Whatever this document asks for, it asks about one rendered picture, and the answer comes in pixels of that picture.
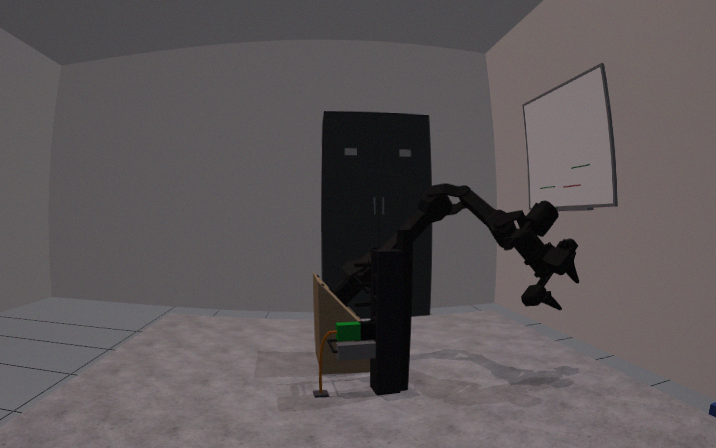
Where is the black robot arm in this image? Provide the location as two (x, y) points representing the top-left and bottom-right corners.
(329, 183), (574, 307)

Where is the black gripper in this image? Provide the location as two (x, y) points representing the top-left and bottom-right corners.
(521, 238), (579, 310)

